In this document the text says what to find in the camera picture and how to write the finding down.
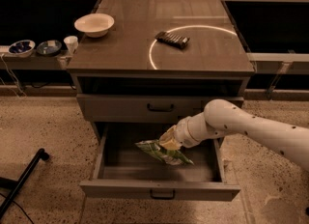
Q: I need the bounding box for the grey drawer cabinet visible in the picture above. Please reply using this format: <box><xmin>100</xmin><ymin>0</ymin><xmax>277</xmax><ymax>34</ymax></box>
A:
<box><xmin>66</xmin><ymin>0</ymin><xmax>256</xmax><ymax>146</ymax></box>

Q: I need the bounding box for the blue patterned bowl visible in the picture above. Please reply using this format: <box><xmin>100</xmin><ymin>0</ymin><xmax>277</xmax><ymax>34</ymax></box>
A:
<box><xmin>9</xmin><ymin>40</ymin><xmax>36</xmax><ymax>58</ymax></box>

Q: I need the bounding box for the white paper cup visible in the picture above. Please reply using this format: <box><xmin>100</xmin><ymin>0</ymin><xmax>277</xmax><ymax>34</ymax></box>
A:
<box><xmin>64</xmin><ymin>36</ymin><xmax>78</xmax><ymax>54</ymax></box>

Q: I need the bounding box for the white cable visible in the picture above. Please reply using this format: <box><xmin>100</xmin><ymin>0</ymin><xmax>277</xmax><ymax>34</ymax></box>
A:
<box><xmin>0</xmin><ymin>52</ymin><xmax>28</xmax><ymax>99</ymax></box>

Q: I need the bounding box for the black chair leg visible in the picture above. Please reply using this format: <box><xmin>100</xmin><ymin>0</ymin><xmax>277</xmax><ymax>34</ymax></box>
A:
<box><xmin>0</xmin><ymin>148</ymin><xmax>49</xmax><ymax>219</ymax></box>

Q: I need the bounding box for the green jalapeno chip bag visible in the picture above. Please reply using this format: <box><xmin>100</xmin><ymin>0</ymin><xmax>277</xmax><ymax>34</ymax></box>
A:
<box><xmin>136</xmin><ymin>140</ymin><xmax>194</xmax><ymax>166</ymax></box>

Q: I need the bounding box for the open lower drawer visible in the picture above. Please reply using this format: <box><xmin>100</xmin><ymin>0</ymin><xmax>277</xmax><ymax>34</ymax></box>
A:
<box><xmin>80</xmin><ymin>123</ymin><xmax>240</xmax><ymax>201</ymax></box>

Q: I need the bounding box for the low grey side shelf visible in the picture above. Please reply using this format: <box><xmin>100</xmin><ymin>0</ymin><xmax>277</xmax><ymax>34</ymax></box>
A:
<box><xmin>0</xmin><ymin>50</ymin><xmax>71</xmax><ymax>70</ymax></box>

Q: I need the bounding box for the large white bowl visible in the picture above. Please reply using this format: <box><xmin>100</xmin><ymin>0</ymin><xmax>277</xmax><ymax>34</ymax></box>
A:
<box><xmin>74</xmin><ymin>14</ymin><xmax>114</xmax><ymax>38</ymax></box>

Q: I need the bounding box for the closed upper drawer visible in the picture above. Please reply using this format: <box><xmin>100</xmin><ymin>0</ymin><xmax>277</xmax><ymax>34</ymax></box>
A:
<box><xmin>76</xmin><ymin>93</ymin><xmax>245</xmax><ymax>126</ymax></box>

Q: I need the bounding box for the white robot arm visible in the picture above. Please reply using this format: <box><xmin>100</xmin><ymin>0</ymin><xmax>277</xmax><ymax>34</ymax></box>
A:
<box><xmin>159</xmin><ymin>99</ymin><xmax>309</xmax><ymax>171</ymax></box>

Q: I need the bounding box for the blue grey bowl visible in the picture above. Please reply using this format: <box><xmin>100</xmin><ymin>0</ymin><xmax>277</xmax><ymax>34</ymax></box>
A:
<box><xmin>36</xmin><ymin>40</ymin><xmax>62</xmax><ymax>56</ymax></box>

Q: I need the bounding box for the dark snack bar packet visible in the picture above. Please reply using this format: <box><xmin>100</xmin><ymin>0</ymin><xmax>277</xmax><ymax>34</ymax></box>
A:
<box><xmin>155</xmin><ymin>31</ymin><xmax>189</xmax><ymax>49</ymax></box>

